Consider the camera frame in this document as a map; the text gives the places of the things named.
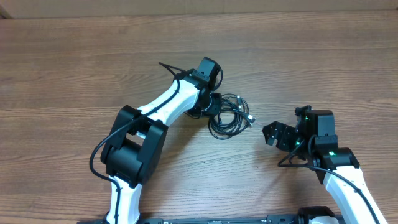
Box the black usb cable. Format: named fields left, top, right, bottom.
left=207, top=93, right=257, bottom=140

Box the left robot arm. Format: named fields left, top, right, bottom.
left=95, top=57, right=223, bottom=223

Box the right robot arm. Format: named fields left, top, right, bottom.
left=262, top=105, right=386, bottom=223

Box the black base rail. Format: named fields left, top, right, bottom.
left=77, top=213, right=312, bottom=224

